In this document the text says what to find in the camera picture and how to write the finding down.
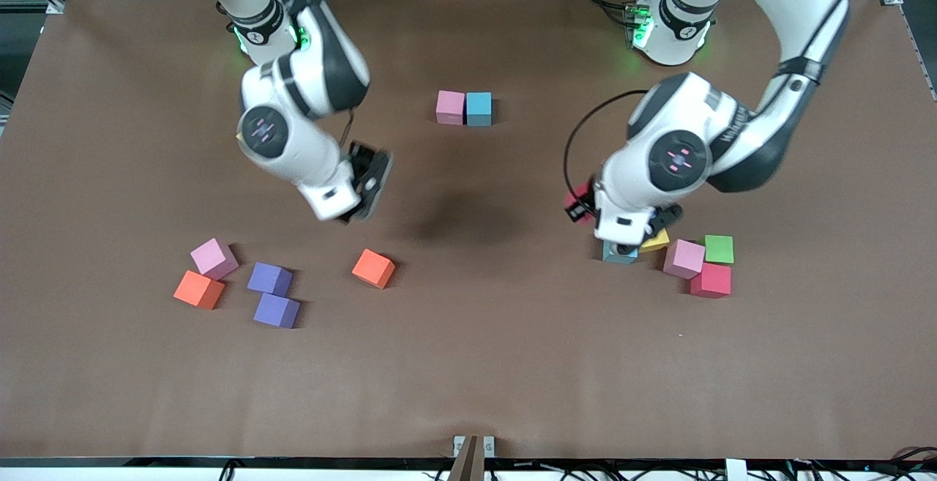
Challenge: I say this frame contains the red foam cube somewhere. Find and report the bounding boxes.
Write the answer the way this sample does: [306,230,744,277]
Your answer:
[689,262,733,299]
[564,181,597,225]

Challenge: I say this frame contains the orange foam cube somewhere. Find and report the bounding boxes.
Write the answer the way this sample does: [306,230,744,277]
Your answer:
[351,248,397,290]
[173,269,226,311]

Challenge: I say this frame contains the pink foam cube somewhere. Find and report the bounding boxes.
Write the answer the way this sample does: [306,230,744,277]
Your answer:
[190,237,240,281]
[436,90,467,126]
[662,238,707,280]

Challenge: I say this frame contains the green foam cube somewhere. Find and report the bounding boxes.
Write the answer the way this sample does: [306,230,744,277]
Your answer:
[695,234,735,265]

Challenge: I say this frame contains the purple foam cube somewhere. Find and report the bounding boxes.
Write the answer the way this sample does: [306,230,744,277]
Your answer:
[247,262,294,297]
[253,292,302,329]

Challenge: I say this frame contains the brown table cover sheet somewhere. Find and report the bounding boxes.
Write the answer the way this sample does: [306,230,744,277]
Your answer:
[0,0,937,461]

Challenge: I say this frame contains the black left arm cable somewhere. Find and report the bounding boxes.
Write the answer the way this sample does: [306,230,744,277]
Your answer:
[562,89,652,204]

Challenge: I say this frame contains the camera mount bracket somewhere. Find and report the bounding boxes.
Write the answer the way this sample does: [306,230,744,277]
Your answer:
[448,434,496,481]

